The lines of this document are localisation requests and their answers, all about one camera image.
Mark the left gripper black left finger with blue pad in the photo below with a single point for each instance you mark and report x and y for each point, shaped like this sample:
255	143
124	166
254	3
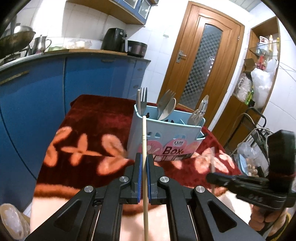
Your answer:
94	213

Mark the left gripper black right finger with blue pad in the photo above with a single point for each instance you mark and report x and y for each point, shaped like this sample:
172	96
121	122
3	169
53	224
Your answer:
194	213

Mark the blue base kitchen cabinet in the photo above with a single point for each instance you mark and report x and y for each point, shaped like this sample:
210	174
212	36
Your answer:
36	93

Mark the right hand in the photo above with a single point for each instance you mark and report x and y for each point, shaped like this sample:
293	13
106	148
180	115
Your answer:
257	219

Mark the egg carton in bag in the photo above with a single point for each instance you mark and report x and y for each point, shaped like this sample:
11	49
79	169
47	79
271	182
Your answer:
251	160

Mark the red floral plush blanket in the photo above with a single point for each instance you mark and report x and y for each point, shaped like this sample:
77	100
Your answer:
98	139

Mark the light blue utensil box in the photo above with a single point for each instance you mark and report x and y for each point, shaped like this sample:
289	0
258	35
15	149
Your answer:
173	139

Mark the white plastic bag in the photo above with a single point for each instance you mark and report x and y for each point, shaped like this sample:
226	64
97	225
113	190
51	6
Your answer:
262	82

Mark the wooden corner shelf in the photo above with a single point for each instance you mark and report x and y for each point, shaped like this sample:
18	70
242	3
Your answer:
264	45

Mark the grey fork in box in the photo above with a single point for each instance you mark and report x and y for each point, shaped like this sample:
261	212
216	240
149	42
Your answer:
164	101

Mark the wooden chopstick in box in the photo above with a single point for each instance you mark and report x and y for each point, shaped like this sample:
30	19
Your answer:
138	100

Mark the silver fork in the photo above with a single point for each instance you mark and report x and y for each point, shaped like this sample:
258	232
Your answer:
143	100

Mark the wooden door with glass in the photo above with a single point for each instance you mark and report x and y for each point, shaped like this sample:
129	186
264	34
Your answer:
203	59

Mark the wooden cutting board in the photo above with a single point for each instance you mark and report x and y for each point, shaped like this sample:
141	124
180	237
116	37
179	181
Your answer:
66	51

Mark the dark rice cooker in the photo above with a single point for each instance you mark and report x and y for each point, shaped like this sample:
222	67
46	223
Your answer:
136	49

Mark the black air fryer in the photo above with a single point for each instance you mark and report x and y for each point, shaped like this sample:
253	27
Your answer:
115	40

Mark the steel kettle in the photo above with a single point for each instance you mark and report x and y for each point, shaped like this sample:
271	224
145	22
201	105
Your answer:
40	45

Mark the wok with steel lid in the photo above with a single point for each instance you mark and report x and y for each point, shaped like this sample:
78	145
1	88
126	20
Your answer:
16	38

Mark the black wire rack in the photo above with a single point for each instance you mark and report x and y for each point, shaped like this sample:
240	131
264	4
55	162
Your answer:
249	134

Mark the blue wall cabinet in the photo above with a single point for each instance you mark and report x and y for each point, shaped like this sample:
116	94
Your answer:
129	12

